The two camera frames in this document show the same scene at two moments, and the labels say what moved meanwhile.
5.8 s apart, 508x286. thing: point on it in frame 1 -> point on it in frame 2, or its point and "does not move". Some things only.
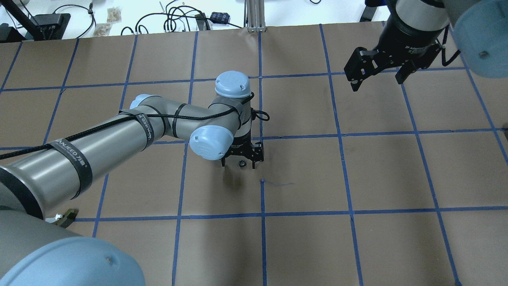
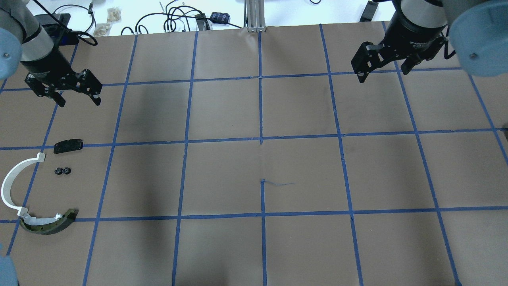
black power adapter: [368, 14] does not move
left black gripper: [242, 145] -> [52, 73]
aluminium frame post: [255, 16] does not move
